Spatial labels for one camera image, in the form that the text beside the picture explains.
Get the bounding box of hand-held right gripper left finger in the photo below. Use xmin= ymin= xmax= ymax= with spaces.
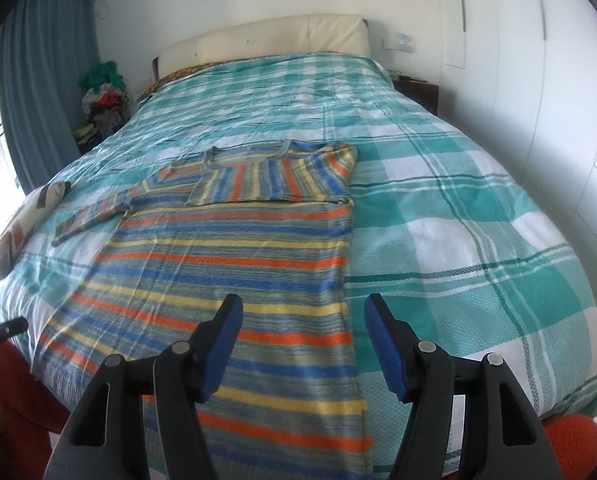
xmin=43 ymin=292 xmax=244 ymax=480

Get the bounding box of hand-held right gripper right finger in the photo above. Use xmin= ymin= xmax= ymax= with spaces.
xmin=364 ymin=292 xmax=554 ymax=480

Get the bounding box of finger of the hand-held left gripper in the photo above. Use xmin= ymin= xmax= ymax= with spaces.
xmin=0 ymin=316 xmax=29 ymax=348

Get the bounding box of striped knit sweater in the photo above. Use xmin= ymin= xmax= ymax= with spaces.
xmin=31 ymin=139 xmax=374 ymax=480

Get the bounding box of pile of mixed clothes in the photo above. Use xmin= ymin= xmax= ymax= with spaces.
xmin=73 ymin=61 xmax=134 ymax=153

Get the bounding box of patterned cream pillow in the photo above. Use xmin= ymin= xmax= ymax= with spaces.
xmin=0 ymin=180 xmax=72 ymax=281

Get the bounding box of teal plaid blanket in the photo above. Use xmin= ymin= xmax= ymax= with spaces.
xmin=0 ymin=52 xmax=597 ymax=480

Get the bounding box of orange fleece cloth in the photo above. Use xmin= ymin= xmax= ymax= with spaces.
xmin=0 ymin=340 xmax=597 ymax=480

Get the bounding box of blue-grey curtain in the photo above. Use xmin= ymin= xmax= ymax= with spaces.
xmin=0 ymin=0 xmax=102 ymax=196

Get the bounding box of dark nightstand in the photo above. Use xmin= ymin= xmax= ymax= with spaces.
xmin=388 ymin=71 xmax=440 ymax=116

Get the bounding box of yellow patterned sheet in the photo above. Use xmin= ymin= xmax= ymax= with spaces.
xmin=138 ymin=62 xmax=219 ymax=101

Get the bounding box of white wardrobe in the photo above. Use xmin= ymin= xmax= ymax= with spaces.
xmin=443 ymin=0 xmax=597 ymax=311

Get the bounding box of cream padded headboard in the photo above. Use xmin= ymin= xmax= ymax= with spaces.
xmin=153 ymin=14 xmax=371 ymax=78

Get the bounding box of white wall socket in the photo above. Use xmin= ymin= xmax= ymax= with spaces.
xmin=384 ymin=34 xmax=418 ymax=53

